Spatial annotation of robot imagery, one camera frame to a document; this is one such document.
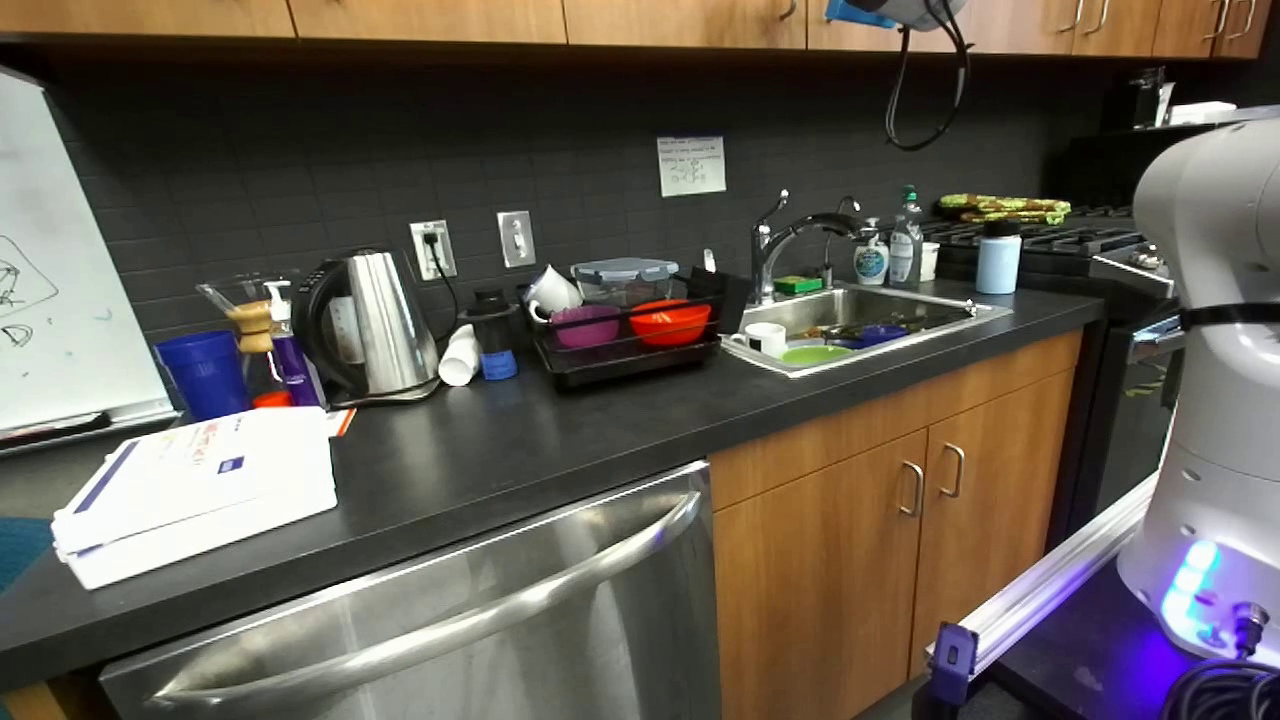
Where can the green cap dish soap bottle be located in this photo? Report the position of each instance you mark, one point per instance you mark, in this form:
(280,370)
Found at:
(905,238)

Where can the wall power outlet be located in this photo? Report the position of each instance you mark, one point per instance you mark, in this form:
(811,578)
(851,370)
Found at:
(435,250)

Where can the stainless steel dishwasher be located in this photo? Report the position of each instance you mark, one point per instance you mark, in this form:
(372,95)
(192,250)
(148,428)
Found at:
(596,609)

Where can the steel electric kettle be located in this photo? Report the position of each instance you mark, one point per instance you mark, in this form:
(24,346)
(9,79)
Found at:
(362,334)

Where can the chrome faucet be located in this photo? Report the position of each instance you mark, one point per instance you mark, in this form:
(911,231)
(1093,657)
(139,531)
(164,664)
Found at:
(778,238)

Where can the purple bowl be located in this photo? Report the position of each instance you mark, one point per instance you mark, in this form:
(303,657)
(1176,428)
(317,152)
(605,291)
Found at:
(589,325)

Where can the white cup in sink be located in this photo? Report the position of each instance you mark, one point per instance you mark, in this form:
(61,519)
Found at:
(768,338)

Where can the white wall note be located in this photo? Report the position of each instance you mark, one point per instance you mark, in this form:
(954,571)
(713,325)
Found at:
(689,166)

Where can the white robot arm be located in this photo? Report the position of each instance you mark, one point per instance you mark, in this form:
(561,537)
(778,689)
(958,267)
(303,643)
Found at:
(1206,556)

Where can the white pitcher mug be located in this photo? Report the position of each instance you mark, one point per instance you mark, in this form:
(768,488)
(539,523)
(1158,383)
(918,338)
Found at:
(549,293)

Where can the green sponge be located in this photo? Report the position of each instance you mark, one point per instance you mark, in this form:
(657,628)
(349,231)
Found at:
(798,285)

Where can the black dish rack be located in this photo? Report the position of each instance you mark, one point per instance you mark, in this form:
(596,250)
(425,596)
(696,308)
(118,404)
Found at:
(624,358)

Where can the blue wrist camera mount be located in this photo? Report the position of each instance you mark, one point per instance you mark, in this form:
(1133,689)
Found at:
(854,14)

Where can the stainless steel sink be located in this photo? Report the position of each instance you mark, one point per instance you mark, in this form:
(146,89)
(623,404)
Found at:
(866,322)

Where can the red bowl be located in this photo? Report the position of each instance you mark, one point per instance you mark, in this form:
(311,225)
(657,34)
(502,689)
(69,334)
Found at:
(671,322)

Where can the blue plastic cup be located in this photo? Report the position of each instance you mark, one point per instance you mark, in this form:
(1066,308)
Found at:
(205,372)

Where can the clear soap dispenser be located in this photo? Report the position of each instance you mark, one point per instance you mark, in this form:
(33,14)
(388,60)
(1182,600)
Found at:
(870,253)

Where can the wall light switch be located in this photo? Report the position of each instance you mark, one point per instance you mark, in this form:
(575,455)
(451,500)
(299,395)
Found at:
(517,238)

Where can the white whiteboard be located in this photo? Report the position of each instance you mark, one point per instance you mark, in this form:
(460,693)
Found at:
(69,342)

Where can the green plate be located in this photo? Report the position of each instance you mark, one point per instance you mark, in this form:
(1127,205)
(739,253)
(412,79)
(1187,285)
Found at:
(813,355)

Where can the aluminium rail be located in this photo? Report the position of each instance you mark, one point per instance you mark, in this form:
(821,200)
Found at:
(966,649)

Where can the black gas stove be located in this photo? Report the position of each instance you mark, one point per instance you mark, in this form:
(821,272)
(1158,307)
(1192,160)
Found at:
(1131,361)

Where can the glass pour-over coffee maker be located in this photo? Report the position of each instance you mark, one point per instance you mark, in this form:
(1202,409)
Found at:
(244,307)

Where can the white paper box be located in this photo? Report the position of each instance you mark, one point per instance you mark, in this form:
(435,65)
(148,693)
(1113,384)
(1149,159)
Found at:
(189,488)

